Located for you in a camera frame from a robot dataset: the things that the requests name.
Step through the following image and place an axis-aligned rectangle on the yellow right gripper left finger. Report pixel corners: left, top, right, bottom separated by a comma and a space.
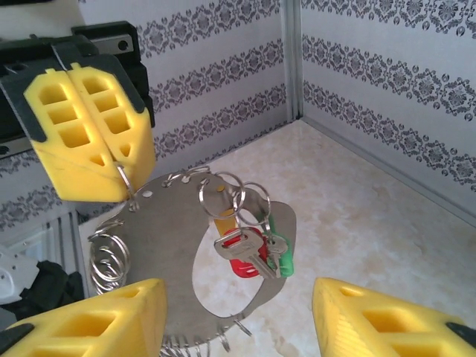
0, 277, 167, 357

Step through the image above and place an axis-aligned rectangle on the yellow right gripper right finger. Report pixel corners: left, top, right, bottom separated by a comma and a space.
312, 277, 476, 357

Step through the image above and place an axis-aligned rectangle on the metal keyring plate with rings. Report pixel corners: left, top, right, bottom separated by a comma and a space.
87, 165, 298, 357

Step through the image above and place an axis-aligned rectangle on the key with green tag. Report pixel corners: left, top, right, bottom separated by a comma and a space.
260, 211, 295, 279

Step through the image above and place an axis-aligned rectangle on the key with yellow tag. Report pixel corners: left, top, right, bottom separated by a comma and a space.
213, 184, 239, 239

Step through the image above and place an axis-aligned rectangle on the key with red tag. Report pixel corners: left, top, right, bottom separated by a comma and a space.
213, 226, 275, 280

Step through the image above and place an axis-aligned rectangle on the aluminium frame rail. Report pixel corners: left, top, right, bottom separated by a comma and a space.
301, 113, 476, 226
46, 210, 92, 298

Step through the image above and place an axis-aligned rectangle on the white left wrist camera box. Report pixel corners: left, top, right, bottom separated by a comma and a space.
0, 0, 82, 39

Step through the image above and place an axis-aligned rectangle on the aluminium frame post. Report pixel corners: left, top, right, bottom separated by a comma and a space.
284, 0, 304, 122

